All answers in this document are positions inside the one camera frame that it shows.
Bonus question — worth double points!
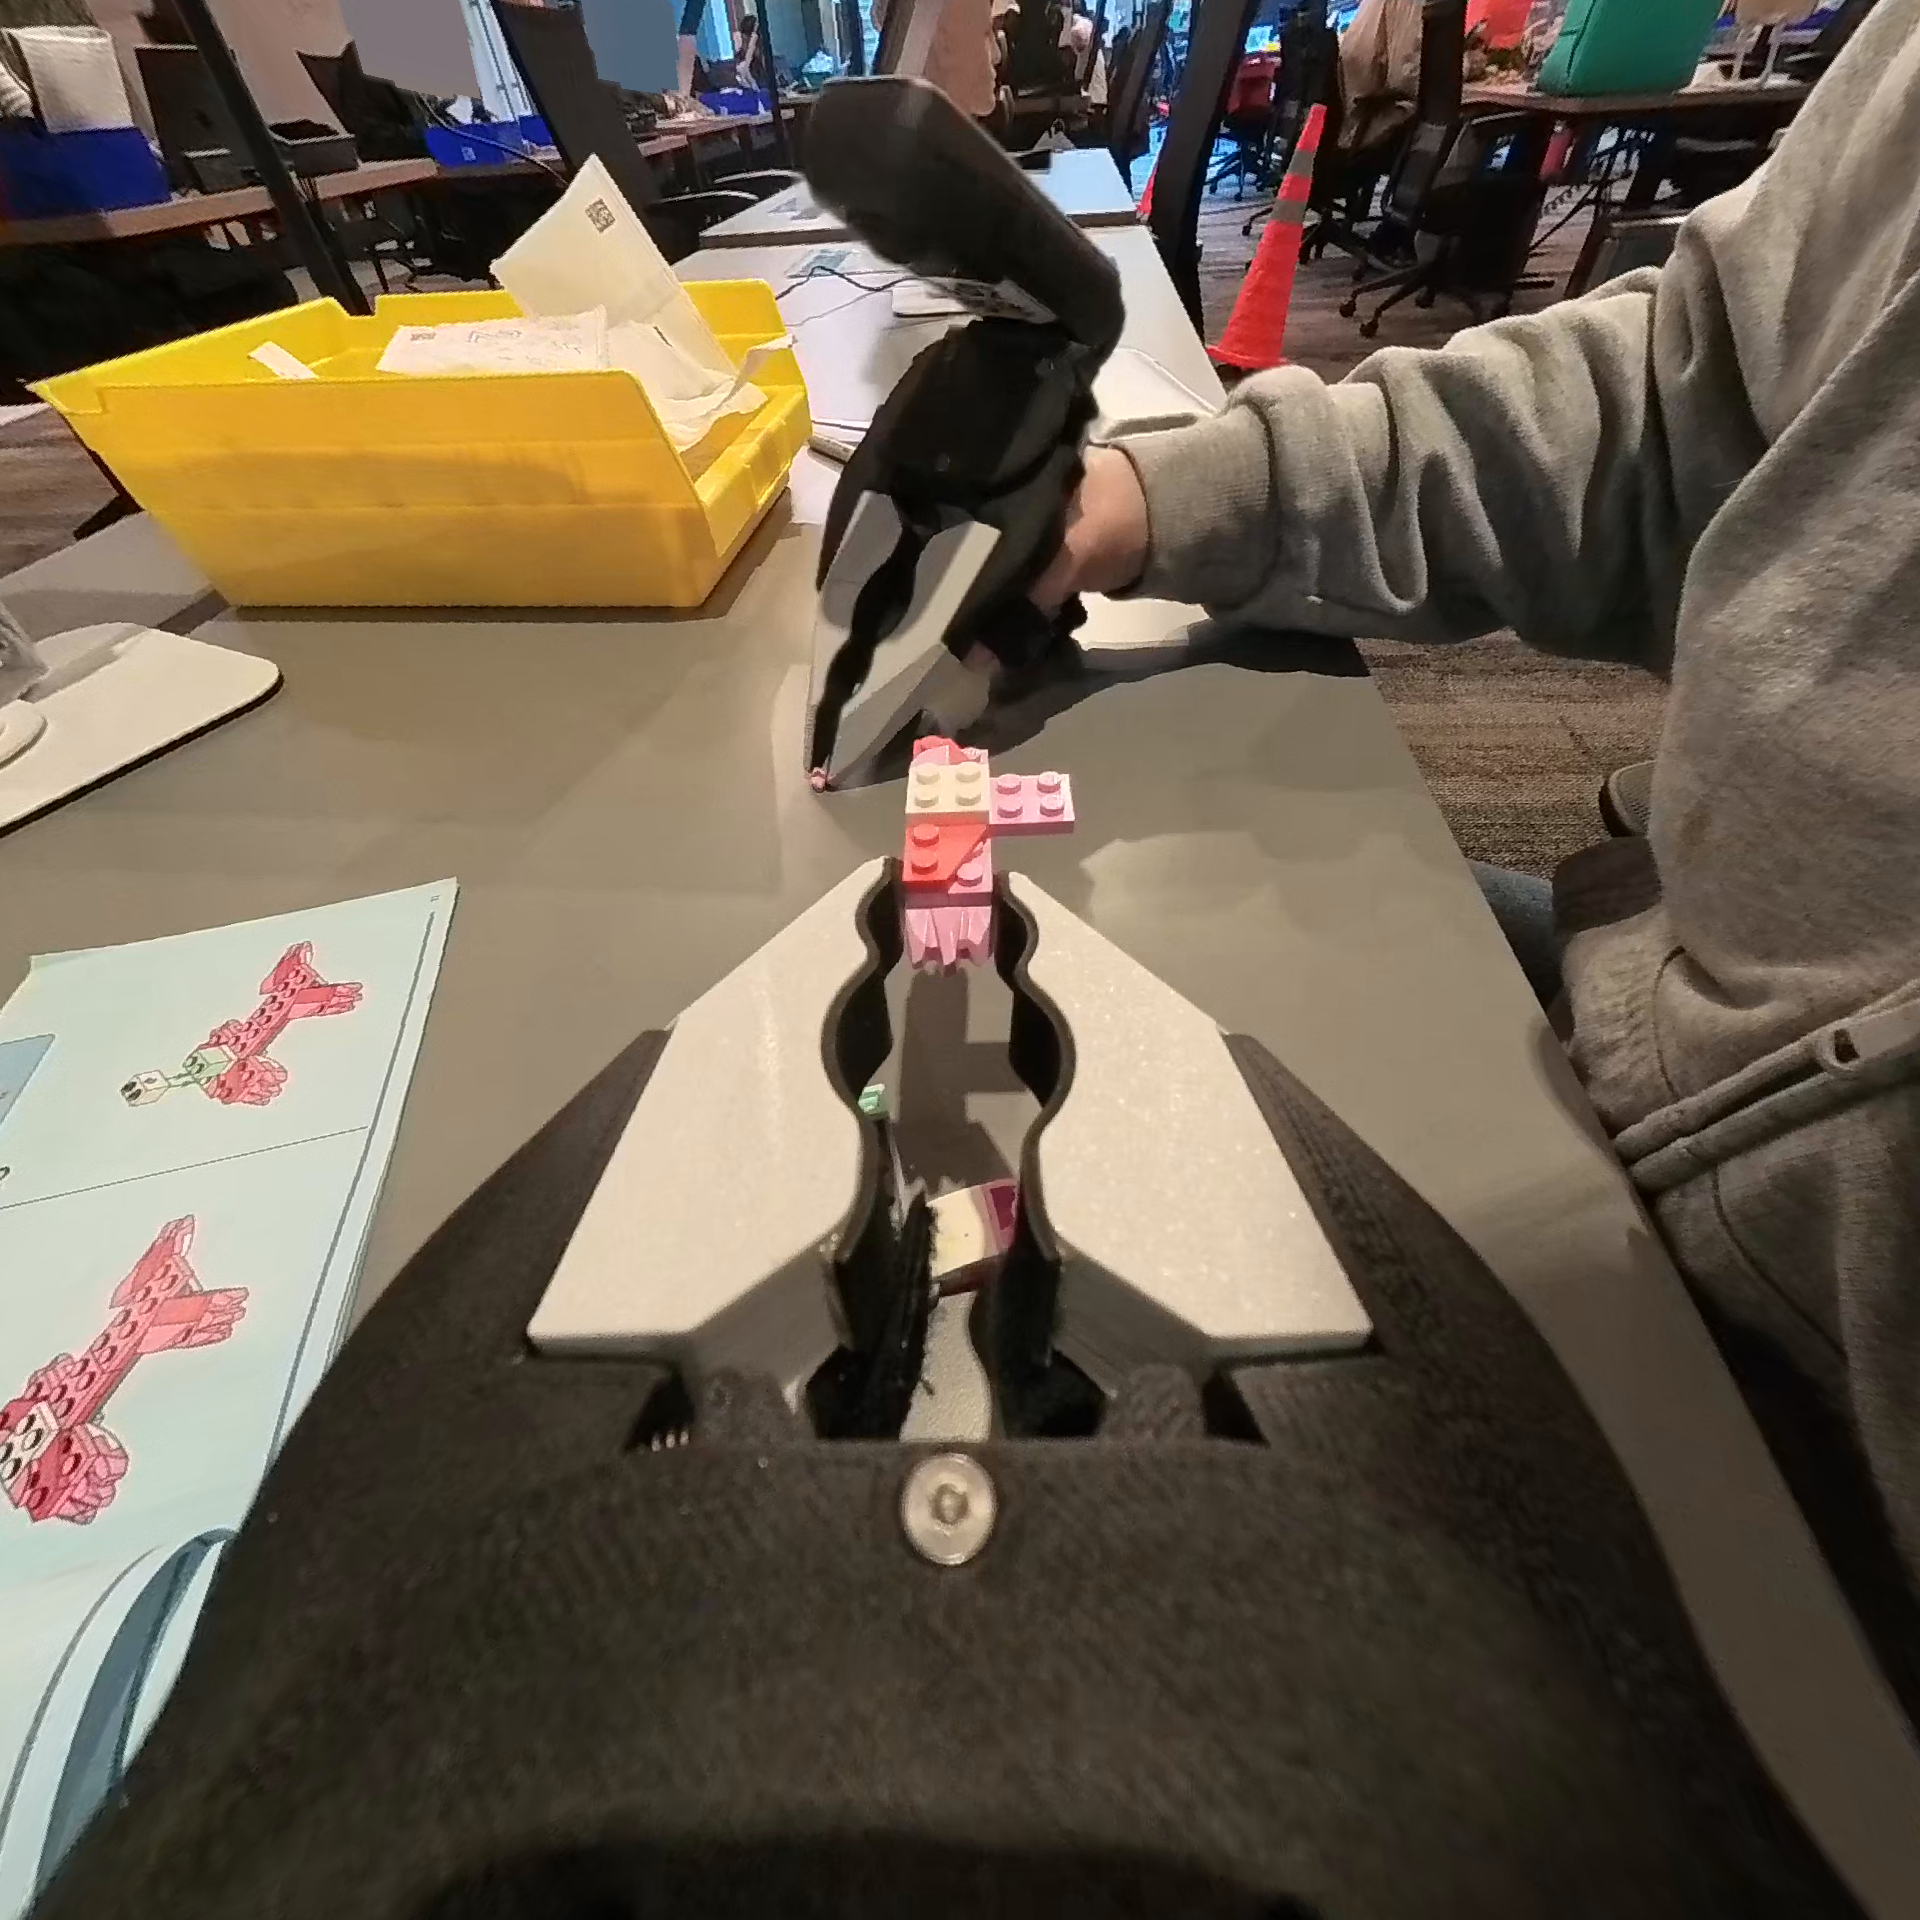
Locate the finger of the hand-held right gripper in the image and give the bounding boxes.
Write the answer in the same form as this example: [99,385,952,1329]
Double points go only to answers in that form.
[825,520,1007,795]
[806,486,912,784]

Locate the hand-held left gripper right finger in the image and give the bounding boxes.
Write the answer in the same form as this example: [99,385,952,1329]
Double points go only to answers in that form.
[994,878,1375,1389]

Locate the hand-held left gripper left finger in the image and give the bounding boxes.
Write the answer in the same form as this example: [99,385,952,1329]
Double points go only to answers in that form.
[524,860,900,1372]

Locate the red and pink plate assembly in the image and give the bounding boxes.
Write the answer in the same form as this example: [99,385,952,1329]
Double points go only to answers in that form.
[900,735,1082,978]

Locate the person's right forearm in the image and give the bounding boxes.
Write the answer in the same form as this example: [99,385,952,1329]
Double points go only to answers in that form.
[1109,195,1717,677]

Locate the person's right hand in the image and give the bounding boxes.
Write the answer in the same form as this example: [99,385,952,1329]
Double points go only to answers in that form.
[1031,439,1152,601]

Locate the winged grey mint brick assembly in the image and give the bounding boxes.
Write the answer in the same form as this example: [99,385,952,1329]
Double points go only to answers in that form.
[854,1086,1029,1298]

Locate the orange traffic cone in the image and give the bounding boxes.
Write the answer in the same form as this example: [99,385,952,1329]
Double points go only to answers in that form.
[1208,100,1333,375]

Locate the white printed paper sheet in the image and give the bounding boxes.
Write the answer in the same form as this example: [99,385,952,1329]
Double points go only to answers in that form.
[376,149,785,450]

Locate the person's blue jeans leg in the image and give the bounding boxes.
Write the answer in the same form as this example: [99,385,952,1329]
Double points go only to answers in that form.
[1470,855,1577,1052]

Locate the shallow yellow plastic bin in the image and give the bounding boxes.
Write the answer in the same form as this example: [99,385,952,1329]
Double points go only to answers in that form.
[28,278,817,610]

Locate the open pale blue instruction booklet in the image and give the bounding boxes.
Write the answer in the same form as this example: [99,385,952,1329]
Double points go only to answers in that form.
[0,881,460,1920]

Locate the wooden top white stand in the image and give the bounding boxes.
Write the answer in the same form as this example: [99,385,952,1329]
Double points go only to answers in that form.
[0,601,284,830]

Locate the green storage bin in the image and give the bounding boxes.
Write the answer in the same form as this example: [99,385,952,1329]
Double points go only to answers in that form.
[1537,0,1727,96]

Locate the person's grey hoodie torso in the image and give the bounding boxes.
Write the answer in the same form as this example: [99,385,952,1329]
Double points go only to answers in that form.
[1562,0,1920,1669]

